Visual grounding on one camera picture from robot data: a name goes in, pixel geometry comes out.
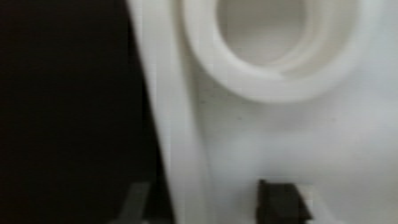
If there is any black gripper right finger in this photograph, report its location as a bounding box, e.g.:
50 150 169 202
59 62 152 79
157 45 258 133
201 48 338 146
257 179 333 224

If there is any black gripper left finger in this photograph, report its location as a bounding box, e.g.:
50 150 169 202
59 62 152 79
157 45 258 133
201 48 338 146
116 181 175 224

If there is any white square tabletop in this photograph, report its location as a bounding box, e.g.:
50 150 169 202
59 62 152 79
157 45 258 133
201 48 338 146
127 0 398 224

